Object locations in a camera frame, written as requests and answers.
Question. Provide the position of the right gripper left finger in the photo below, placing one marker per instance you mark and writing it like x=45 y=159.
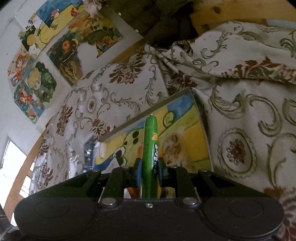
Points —
x=117 y=181

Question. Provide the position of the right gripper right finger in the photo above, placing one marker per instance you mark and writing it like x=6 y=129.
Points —
x=178 y=178

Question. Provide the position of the orange snack bag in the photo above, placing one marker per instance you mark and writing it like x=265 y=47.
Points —
x=134 y=192

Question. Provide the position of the green sausage stick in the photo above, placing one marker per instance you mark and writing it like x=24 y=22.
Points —
x=149 y=183

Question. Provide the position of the clear nut bar packet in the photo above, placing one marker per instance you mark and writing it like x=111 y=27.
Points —
x=174 y=151

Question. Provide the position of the navy blue stick sachet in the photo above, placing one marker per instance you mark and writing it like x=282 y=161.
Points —
x=89 y=152

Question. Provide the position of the grey tray with frog picture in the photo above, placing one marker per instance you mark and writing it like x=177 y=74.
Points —
x=177 y=114

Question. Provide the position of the floral satin bedspread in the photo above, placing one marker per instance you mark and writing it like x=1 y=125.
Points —
x=231 y=92

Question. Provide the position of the anime characters poster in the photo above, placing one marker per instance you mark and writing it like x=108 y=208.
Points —
x=32 y=83

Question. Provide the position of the sunflower painting poster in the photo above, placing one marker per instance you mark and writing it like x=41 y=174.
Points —
x=86 y=40

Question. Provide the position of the olive quilted jacket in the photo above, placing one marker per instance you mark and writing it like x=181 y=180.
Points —
x=161 y=23

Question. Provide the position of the pink crumpled cloth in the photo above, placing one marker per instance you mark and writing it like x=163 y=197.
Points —
x=93 y=7

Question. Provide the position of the yellow blue cartoon poster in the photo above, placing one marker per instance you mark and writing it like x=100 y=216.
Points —
x=46 y=22

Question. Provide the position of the wooden bed frame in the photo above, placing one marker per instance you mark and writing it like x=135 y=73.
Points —
x=231 y=11

